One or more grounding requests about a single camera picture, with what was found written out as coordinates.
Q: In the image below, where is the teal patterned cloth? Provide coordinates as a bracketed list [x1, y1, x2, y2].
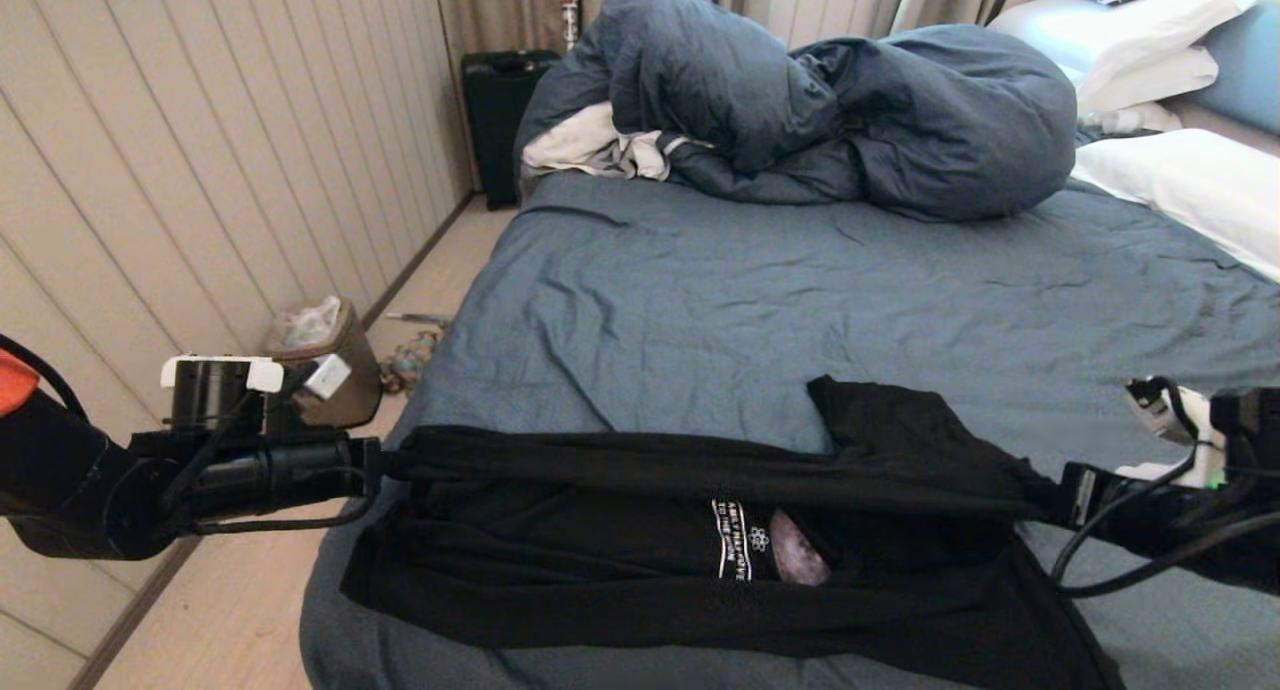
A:
[380, 327, 444, 396]

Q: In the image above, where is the crumpled dark blue duvet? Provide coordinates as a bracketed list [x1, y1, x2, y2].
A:
[515, 0, 1079, 222]

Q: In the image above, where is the small white pillow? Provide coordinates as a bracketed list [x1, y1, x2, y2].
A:
[1080, 102, 1184, 134]

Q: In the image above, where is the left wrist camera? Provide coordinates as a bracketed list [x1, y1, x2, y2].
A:
[285, 353, 353, 403]

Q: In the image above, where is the long white pillow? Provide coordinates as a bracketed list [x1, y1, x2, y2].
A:
[1072, 128, 1280, 283]

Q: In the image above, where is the blue padded headboard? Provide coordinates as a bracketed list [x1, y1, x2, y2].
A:
[1198, 2, 1280, 136]

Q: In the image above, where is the black printed t-shirt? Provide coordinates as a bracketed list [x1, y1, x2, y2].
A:
[340, 375, 1126, 690]

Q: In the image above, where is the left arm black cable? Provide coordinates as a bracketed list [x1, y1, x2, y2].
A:
[0, 335, 381, 536]

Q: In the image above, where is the large white pillow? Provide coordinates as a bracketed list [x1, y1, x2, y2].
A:
[988, 0, 1257, 90]

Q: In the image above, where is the bed with blue sheet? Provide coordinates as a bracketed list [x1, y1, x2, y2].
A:
[298, 170, 1280, 690]

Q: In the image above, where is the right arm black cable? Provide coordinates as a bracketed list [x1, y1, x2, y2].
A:
[1050, 375, 1280, 599]

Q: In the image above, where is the clear plastic bin bag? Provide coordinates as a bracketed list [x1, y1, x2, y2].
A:
[276, 295, 343, 347]

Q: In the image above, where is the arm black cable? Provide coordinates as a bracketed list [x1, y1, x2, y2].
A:
[0, 335, 381, 536]
[1050, 375, 1280, 599]

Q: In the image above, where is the black suitcase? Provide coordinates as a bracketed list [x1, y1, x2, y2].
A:
[462, 50, 561, 210]

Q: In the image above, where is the bronze trash bin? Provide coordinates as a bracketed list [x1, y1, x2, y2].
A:
[265, 299, 384, 431]

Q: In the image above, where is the flat white pillow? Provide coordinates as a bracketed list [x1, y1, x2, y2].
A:
[1072, 45, 1221, 117]

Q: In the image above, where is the white sheer curtain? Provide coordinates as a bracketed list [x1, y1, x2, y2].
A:
[765, 0, 913, 50]

